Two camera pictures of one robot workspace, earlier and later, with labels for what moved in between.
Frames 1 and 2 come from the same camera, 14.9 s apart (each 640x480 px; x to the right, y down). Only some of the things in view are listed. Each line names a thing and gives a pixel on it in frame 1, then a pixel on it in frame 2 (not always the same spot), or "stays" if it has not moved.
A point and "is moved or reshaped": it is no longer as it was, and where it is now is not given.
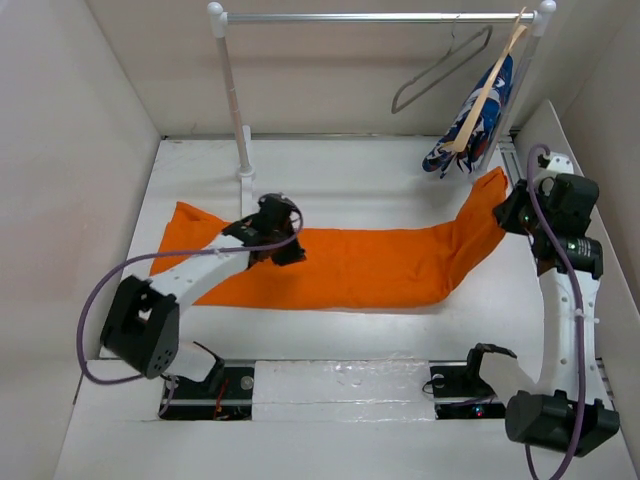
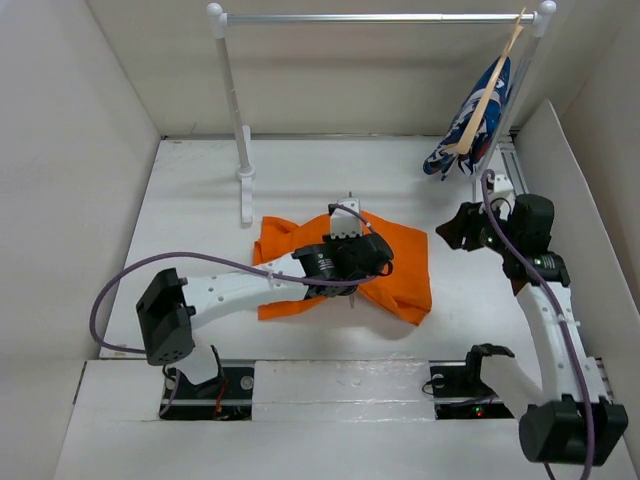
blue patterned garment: [482, 133] stays
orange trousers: [393, 265] is moved or reshaped
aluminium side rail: [509, 158] stays
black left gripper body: [287, 253] to [345, 241]
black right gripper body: [522, 214] to [482, 233]
